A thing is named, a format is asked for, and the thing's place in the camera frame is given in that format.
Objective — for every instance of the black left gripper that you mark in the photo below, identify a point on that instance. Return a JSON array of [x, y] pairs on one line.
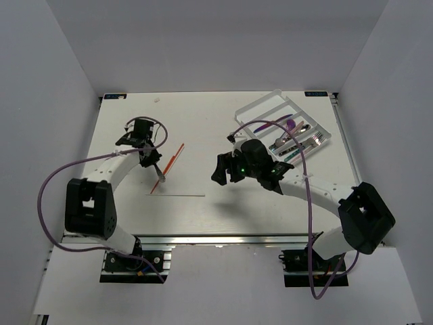
[[150, 161]]

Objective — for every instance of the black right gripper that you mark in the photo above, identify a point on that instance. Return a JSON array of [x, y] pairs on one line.
[[226, 162]]

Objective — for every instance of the ornate silver table knife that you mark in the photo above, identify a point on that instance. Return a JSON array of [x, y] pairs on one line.
[[160, 174]]

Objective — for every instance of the iridescent rainbow steak knife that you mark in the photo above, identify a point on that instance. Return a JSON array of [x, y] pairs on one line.
[[267, 125]]

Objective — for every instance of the iridescent purple ornate spoon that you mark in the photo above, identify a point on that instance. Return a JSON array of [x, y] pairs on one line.
[[290, 124]]

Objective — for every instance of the clear chopstick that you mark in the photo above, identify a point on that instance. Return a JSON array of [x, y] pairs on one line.
[[179, 195]]

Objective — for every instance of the black handled silver fork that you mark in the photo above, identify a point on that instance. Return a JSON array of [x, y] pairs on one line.
[[317, 138]]

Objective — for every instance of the teal handled silver fork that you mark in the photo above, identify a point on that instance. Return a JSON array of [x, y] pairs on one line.
[[296, 152]]

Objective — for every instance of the pink handled silver spoon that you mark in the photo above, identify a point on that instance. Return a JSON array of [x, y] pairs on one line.
[[281, 140]]

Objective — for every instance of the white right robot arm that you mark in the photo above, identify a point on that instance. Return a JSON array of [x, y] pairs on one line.
[[365, 219]]

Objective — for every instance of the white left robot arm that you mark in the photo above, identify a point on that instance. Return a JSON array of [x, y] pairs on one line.
[[90, 204]]

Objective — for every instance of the orange chopstick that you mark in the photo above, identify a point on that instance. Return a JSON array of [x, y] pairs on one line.
[[169, 165], [181, 147]]

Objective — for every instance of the white compartment cutlery tray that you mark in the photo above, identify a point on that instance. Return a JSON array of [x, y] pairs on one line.
[[267, 109]]

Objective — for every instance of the blue label sticker left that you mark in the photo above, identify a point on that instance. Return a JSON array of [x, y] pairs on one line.
[[115, 96]]

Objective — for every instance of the blue label sticker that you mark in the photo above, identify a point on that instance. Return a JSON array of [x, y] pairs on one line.
[[316, 93], [115, 96]]

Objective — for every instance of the blue label sticker right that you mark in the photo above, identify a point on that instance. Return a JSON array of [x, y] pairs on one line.
[[316, 93]]

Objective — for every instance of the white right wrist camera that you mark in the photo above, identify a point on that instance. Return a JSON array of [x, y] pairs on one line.
[[237, 141]]

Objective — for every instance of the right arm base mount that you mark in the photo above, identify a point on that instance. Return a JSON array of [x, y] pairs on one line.
[[295, 270]]

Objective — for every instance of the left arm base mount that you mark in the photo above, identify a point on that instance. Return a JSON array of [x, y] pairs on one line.
[[120, 270]]

